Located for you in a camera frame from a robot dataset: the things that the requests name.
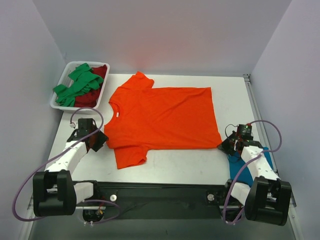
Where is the green t shirt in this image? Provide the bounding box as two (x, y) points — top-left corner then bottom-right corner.
(53, 63), (104, 107)

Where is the orange t shirt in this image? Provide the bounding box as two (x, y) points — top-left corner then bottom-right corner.
(104, 72), (222, 169)

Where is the white plastic basket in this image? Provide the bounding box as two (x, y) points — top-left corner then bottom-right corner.
(50, 61), (110, 112)

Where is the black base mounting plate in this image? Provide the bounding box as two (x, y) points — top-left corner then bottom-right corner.
(76, 182), (231, 224)

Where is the aluminium frame rail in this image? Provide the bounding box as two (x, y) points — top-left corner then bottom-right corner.
(24, 72), (297, 210)

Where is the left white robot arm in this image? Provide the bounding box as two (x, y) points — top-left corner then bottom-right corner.
(32, 118), (109, 217)

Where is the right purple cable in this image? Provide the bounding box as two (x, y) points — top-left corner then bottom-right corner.
(221, 119), (283, 225)

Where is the dark red t shirt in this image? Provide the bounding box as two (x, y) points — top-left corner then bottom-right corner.
(74, 64), (108, 108)

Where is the blue folded t shirt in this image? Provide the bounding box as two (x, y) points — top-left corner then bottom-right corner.
(226, 146), (275, 188)

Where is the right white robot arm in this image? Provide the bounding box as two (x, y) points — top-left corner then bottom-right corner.
(218, 122), (292, 226)

